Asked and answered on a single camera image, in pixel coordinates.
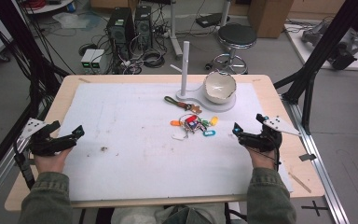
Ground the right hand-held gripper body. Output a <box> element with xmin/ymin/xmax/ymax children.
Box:
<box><xmin>238</xmin><ymin>115</ymin><xmax>302</xmax><ymax>154</ymax></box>

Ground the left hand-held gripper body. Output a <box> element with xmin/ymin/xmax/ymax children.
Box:
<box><xmin>19</xmin><ymin>117</ymin><xmax>78</xmax><ymax>157</ymax></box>

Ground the key bunch with coloured tags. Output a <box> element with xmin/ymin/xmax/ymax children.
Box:
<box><xmin>170</xmin><ymin>113</ymin><xmax>219</xmax><ymax>141</ymax></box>

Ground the brown leather keychain green loop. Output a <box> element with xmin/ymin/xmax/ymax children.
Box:
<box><xmin>163</xmin><ymin>95</ymin><xmax>203</xmax><ymax>115</ymax></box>

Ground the white key stand with post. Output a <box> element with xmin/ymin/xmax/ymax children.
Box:
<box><xmin>175</xmin><ymin>40</ymin><xmax>237</xmax><ymax>114</ymax></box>

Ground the person's left hand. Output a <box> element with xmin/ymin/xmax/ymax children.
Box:
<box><xmin>33</xmin><ymin>147</ymin><xmax>74</xmax><ymax>175</ymax></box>

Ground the person's right hand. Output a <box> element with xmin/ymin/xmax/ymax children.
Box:
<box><xmin>245</xmin><ymin>146</ymin><xmax>281</xmax><ymax>171</ymax></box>

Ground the wooden table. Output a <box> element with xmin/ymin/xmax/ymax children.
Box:
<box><xmin>4</xmin><ymin>74</ymin><xmax>326</xmax><ymax>213</ymax></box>

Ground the white cracked bowl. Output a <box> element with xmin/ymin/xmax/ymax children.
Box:
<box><xmin>202</xmin><ymin>70</ymin><xmax>238</xmax><ymax>105</ymax></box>

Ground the thin wooden stick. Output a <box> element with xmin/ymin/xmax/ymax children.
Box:
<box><xmin>288</xmin><ymin>172</ymin><xmax>312</xmax><ymax>194</ymax></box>

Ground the white power supply box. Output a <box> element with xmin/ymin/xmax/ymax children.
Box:
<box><xmin>80</xmin><ymin>49</ymin><xmax>97</xmax><ymax>75</ymax></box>
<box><xmin>90</xmin><ymin>49</ymin><xmax>107</xmax><ymax>75</ymax></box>

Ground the white foam mat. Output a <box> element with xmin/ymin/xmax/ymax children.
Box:
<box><xmin>57</xmin><ymin>82</ymin><xmax>294</xmax><ymax>202</ymax></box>

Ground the black round stool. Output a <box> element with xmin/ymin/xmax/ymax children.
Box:
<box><xmin>213</xmin><ymin>22</ymin><xmax>258</xmax><ymax>75</ymax></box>

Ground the cardboard box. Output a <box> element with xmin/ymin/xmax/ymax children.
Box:
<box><xmin>247</xmin><ymin>0</ymin><xmax>295</xmax><ymax>39</ymax></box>

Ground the white platform with grey machine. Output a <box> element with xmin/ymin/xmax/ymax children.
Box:
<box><xmin>283</xmin><ymin>16</ymin><xmax>358</xmax><ymax>72</ymax></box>

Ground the large black computer tower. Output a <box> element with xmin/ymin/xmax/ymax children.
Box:
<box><xmin>106</xmin><ymin>7</ymin><xmax>136</xmax><ymax>61</ymax></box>

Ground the flat black device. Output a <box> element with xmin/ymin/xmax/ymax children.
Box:
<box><xmin>195</xmin><ymin>12</ymin><xmax>231</xmax><ymax>29</ymax></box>

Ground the person's lap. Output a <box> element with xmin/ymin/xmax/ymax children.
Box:
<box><xmin>110</xmin><ymin>203</ymin><xmax>231</xmax><ymax>224</ymax></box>

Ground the white desk leg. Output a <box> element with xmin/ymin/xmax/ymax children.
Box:
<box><xmin>169</xmin><ymin>0</ymin><xmax>184</xmax><ymax>61</ymax></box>

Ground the round white table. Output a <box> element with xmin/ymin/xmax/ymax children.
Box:
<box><xmin>21</xmin><ymin>0</ymin><xmax>76</xmax><ymax>15</ymax></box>

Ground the slim black computer tower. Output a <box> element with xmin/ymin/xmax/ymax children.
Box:
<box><xmin>134</xmin><ymin>5</ymin><xmax>154</xmax><ymax>50</ymax></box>

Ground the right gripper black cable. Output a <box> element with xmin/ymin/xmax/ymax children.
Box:
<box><xmin>247</xmin><ymin>136</ymin><xmax>282</xmax><ymax>173</ymax></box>

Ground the black metal frame strut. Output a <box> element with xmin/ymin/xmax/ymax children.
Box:
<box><xmin>273</xmin><ymin>0</ymin><xmax>358</xmax><ymax>135</ymax></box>

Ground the black frame with cable bundle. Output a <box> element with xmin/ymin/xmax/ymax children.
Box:
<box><xmin>0</xmin><ymin>0</ymin><xmax>70</xmax><ymax>188</ymax></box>

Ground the coiled black cable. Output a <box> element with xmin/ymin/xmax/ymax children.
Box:
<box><xmin>142</xmin><ymin>49</ymin><xmax>167</xmax><ymax>69</ymax></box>

